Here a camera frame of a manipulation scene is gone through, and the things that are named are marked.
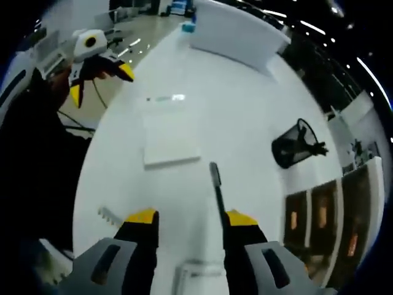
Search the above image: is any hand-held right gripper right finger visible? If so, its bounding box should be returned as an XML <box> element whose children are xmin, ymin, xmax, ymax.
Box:
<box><xmin>223</xmin><ymin>209</ymin><xmax>327</xmax><ymax>295</ymax></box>

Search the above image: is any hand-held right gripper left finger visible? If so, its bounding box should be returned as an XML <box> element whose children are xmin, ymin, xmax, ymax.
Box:
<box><xmin>59</xmin><ymin>208</ymin><xmax>160</xmax><ymax>295</ymax></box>

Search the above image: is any white spiral notebook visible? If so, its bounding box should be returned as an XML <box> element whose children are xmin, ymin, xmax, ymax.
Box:
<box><xmin>97</xmin><ymin>206</ymin><xmax>131</xmax><ymax>229</ymax></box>

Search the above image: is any thick white sticky note stack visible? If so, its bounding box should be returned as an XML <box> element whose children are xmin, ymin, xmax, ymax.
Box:
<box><xmin>175</xmin><ymin>259</ymin><xmax>227</xmax><ymax>295</ymax></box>

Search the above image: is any large white sticky note pad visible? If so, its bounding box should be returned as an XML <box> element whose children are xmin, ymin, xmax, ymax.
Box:
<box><xmin>142</xmin><ymin>93</ymin><xmax>202</xmax><ymax>170</ymax></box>

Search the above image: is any black capped pen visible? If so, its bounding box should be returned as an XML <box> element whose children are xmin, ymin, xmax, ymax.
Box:
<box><xmin>209</xmin><ymin>162</ymin><xmax>230</xmax><ymax>236</ymax></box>

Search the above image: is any black mesh pen holder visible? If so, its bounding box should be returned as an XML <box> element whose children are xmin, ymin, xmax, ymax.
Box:
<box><xmin>271</xmin><ymin>118</ymin><xmax>329</xmax><ymax>169</ymax></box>

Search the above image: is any person's left hand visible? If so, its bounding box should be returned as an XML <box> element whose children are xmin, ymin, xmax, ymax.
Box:
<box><xmin>49</xmin><ymin>69</ymin><xmax>80</xmax><ymax>104</ymax></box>

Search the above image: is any white plastic drawer cabinet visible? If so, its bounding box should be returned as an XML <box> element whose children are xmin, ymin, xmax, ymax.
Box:
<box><xmin>284</xmin><ymin>155</ymin><xmax>385</xmax><ymax>287</ymax></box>

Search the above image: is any translucent white storage box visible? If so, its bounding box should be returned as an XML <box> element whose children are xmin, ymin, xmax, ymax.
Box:
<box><xmin>189</xmin><ymin>0</ymin><xmax>292</xmax><ymax>74</ymax></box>

